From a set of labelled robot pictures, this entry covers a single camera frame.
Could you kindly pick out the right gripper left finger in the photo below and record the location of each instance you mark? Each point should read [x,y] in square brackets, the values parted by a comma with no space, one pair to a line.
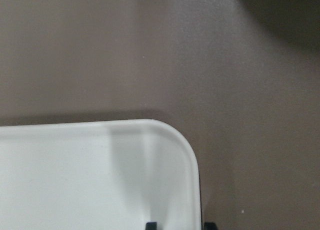
[151,226]

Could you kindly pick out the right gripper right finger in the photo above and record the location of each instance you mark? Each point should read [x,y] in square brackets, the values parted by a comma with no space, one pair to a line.
[209,226]

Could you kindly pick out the cream rabbit tray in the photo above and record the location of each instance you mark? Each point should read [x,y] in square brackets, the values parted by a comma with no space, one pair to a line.
[108,175]

